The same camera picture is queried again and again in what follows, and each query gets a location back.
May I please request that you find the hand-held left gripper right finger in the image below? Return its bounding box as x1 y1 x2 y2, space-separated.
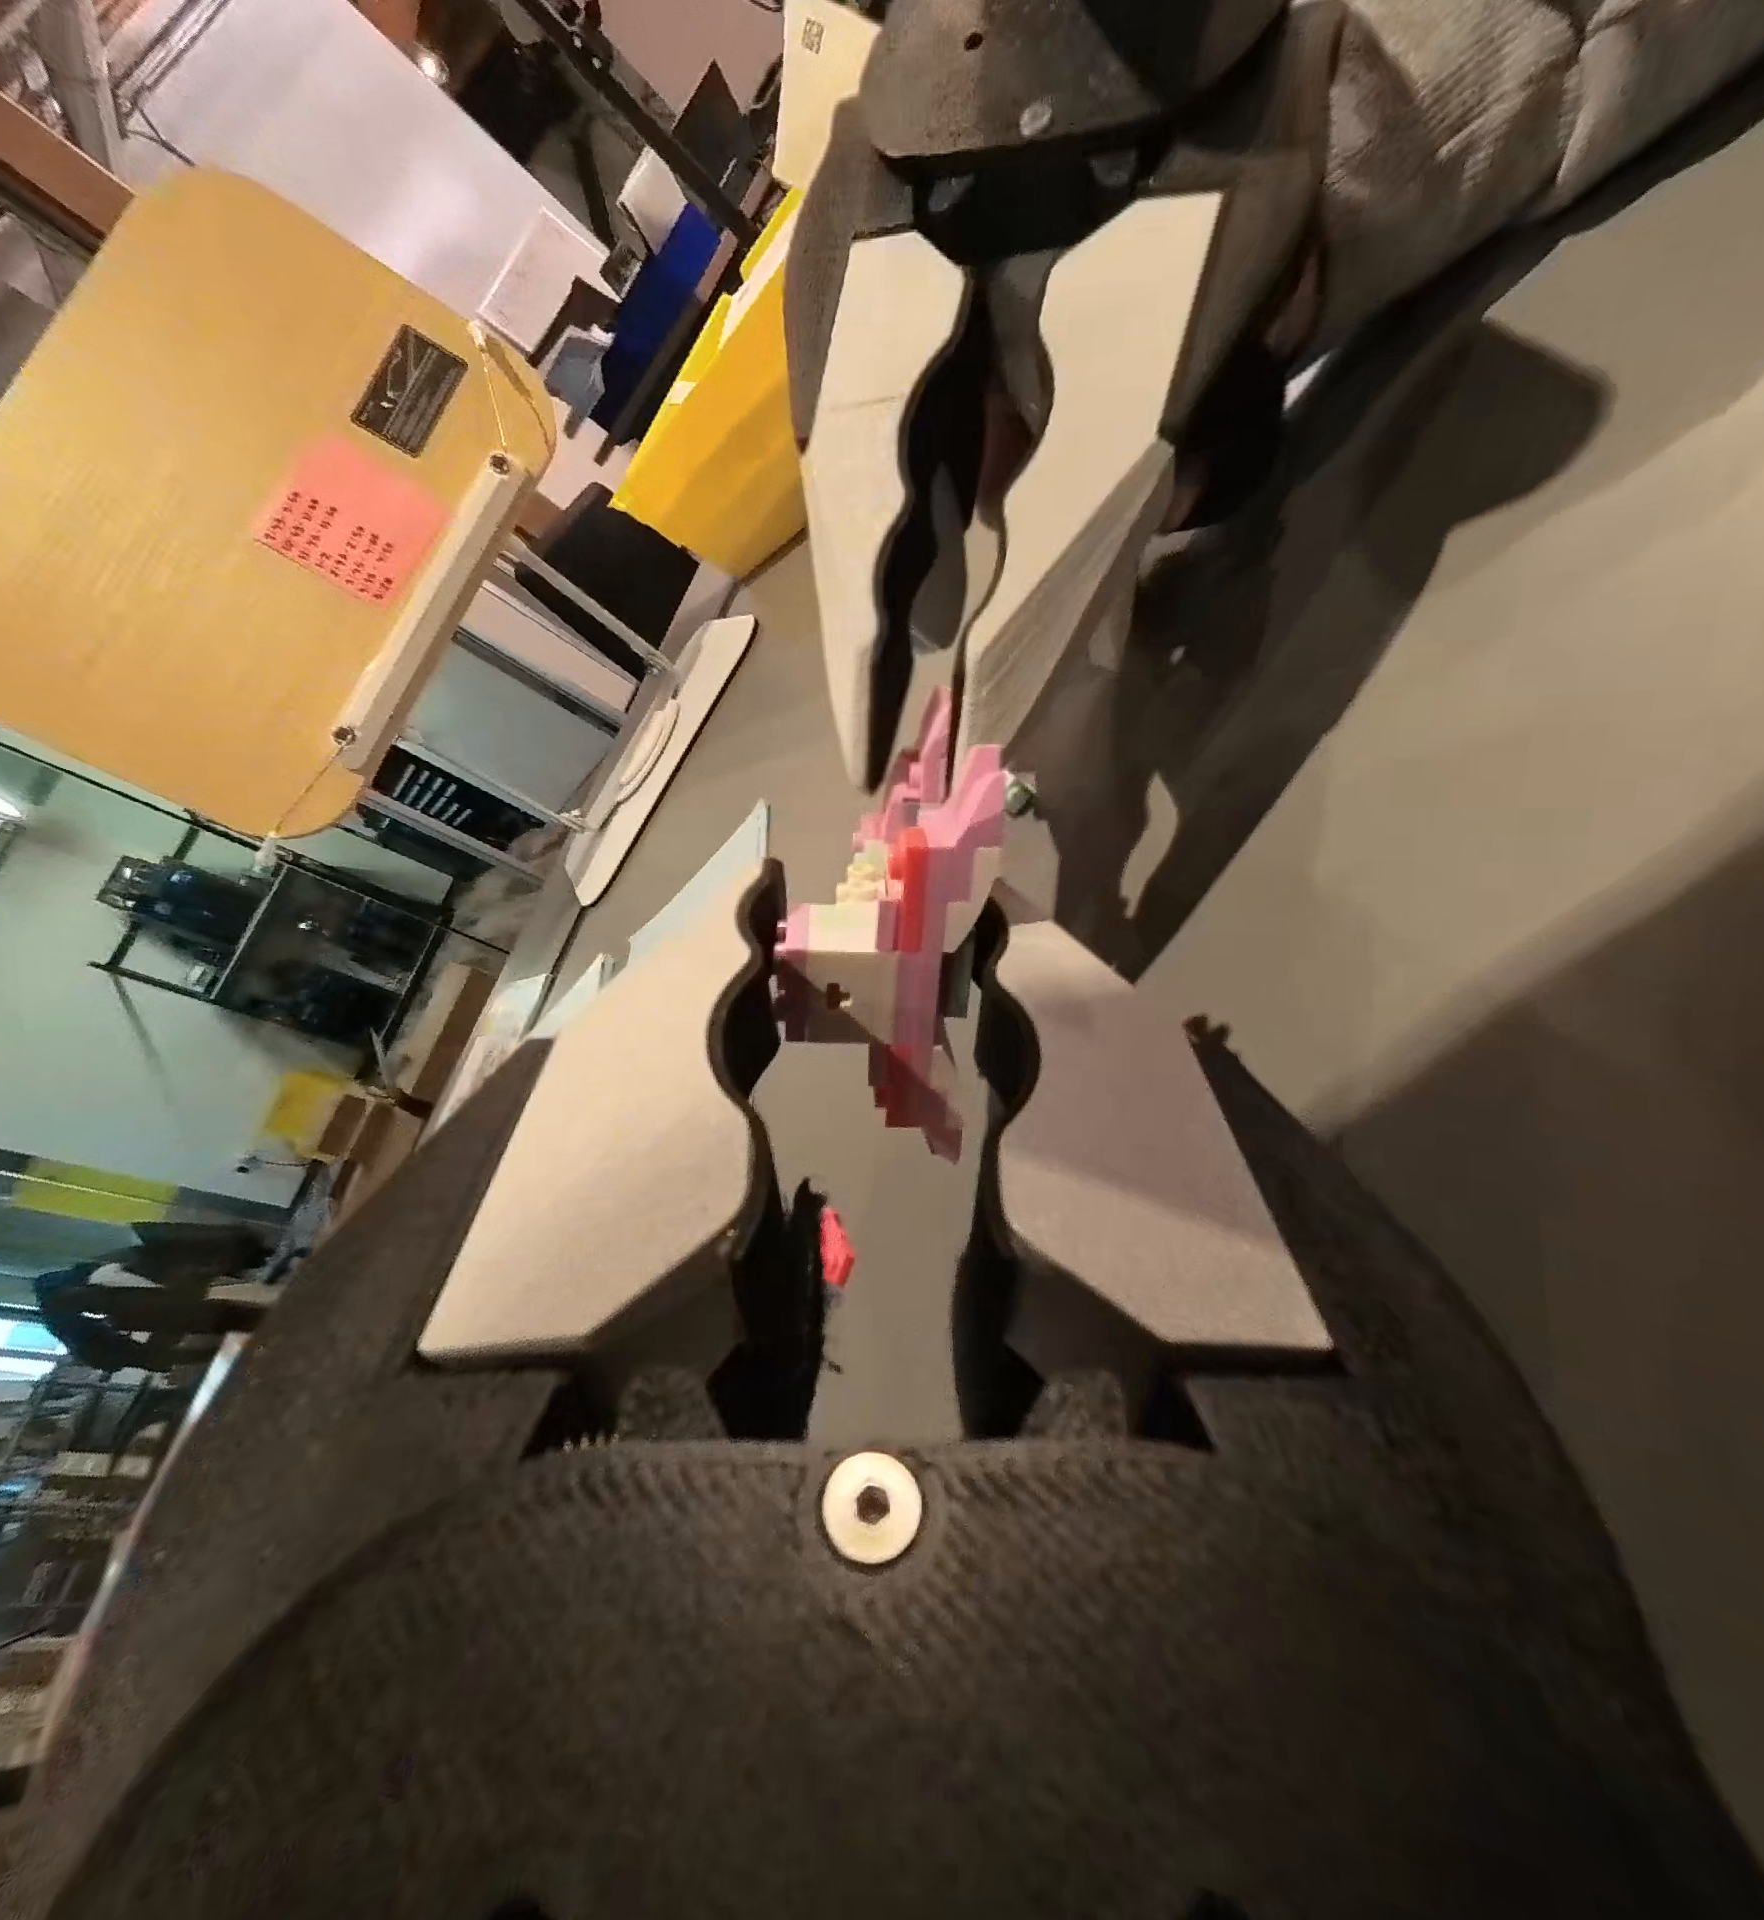
963 901 1342 1386

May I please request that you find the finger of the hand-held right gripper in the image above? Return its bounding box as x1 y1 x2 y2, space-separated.
795 229 981 794
959 187 1228 725

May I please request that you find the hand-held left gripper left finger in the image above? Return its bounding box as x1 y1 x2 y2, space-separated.
414 857 789 1374

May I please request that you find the yellow plastic bin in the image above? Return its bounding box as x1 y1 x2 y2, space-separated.
615 187 812 580

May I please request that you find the pink brick model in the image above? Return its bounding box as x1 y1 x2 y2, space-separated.
772 682 1013 1162

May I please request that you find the person's right forearm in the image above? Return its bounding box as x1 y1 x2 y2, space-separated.
1321 0 1764 324

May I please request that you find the grey desk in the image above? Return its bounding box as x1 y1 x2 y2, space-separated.
722 147 1764 1920

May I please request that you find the blue plastic bin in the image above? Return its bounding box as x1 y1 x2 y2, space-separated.
593 199 715 437

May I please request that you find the black box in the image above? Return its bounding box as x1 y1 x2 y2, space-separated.
537 484 703 681

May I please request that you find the white rounded board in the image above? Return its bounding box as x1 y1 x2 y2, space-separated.
561 612 760 906

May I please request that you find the open pale blue instruction booklet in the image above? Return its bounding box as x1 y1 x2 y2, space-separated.
521 796 772 1054

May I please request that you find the white square panel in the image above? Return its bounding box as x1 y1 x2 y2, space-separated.
491 210 594 335

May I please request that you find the grey metal cabinet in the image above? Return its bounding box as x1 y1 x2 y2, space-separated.
372 568 646 840

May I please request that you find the black machine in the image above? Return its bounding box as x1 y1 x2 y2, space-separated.
93 853 448 1026

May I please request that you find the black chair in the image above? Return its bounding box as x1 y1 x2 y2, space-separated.
34 1218 331 1355

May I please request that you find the black label plate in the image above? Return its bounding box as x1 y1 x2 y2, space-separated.
348 324 471 447

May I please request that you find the white plastic bar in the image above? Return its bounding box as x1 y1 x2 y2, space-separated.
334 447 527 772

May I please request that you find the red paper note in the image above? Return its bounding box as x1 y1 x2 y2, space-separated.
256 437 448 604

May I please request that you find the glass cabinet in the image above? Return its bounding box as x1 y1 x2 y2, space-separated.
0 705 521 1082

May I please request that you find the light wooden panel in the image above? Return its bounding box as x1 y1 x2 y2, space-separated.
0 170 558 840

